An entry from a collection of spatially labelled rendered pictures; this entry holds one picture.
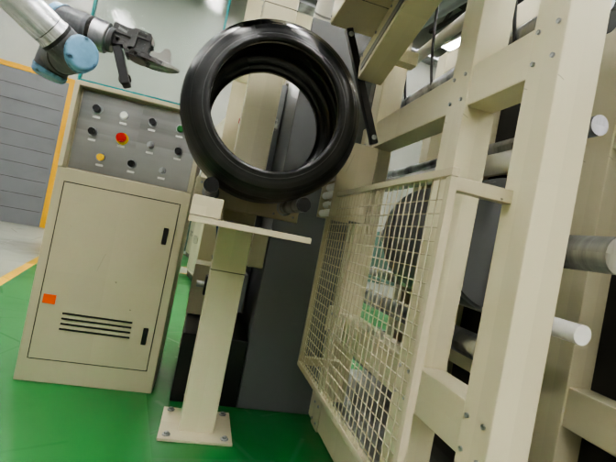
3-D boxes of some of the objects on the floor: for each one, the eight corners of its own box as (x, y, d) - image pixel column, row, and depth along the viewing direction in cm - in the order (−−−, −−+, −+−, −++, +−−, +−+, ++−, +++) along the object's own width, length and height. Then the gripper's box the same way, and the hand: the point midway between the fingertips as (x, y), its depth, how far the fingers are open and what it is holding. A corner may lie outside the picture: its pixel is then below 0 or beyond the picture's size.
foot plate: (163, 408, 179) (164, 403, 179) (228, 414, 185) (229, 410, 185) (156, 441, 152) (157, 434, 152) (232, 446, 158) (233, 441, 159)
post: (179, 417, 173) (300, -183, 179) (212, 421, 176) (330, -171, 182) (176, 433, 161) (306, -215, 166) (213, 436, 164) (339, -200, 169)
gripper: (112, 16, 124) (185, 46, 129) (118, 29, 133) (186, 57, 138) (102, 44, 124) (175, 73, 128) (109, 56, 133) (178, 82, 137)
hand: (174, 71), depth 133 cm, fingers closed
